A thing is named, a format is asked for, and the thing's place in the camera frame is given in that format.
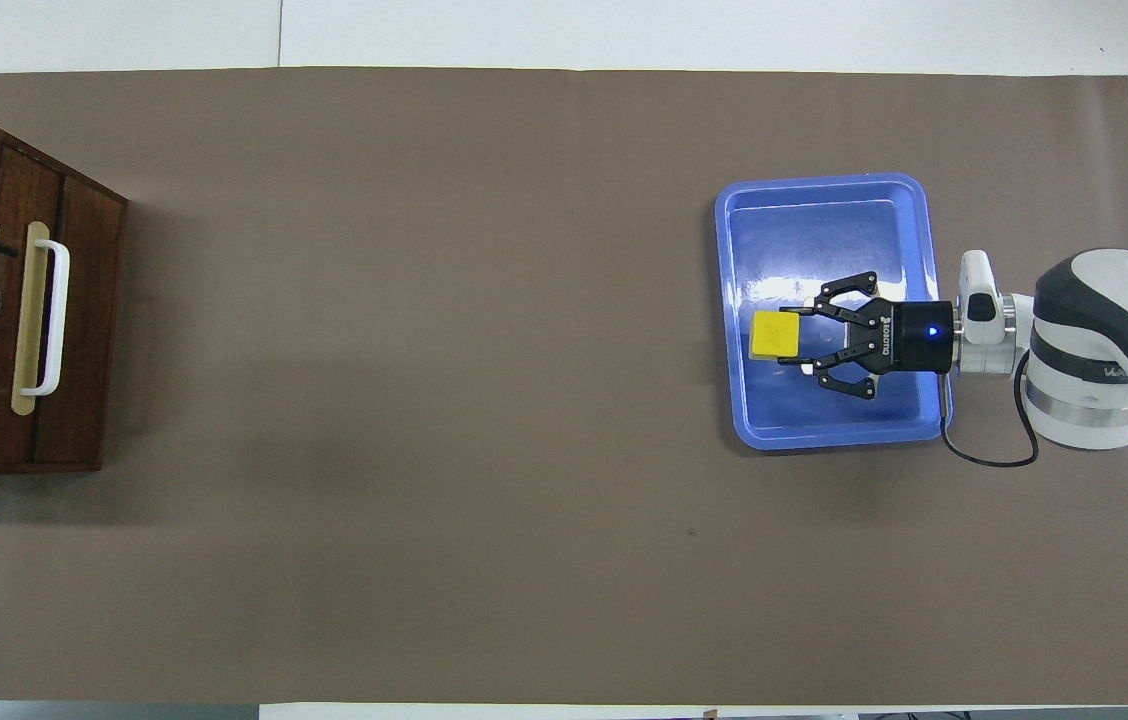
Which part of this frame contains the yellow cube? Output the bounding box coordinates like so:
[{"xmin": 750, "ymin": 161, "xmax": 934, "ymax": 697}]
[{"xmin": 750, "ymin": 309, "xmax": 803, "ymax": 364}]

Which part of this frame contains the blue plastic tray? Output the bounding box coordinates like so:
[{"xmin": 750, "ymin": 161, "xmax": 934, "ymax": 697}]
[{"xmin": 714, "ymin": 173, "xmax": 955, "ymax": 453}]

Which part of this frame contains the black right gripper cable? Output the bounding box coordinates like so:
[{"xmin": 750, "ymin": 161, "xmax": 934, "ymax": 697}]
[{"xmin": 936, "ymin": 350, "xmax": 1128, "ymax": 668}]

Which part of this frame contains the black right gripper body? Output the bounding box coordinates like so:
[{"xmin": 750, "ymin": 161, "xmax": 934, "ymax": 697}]
[{"xmin": 867, "ymin": 298, "xmax": 956, "ymax": 377}]

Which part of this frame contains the brown table mat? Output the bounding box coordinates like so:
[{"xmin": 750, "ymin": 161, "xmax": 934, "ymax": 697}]
[{"xmin": 0, "ymin": 67, "xmax": 1128, "ymax": 706}]

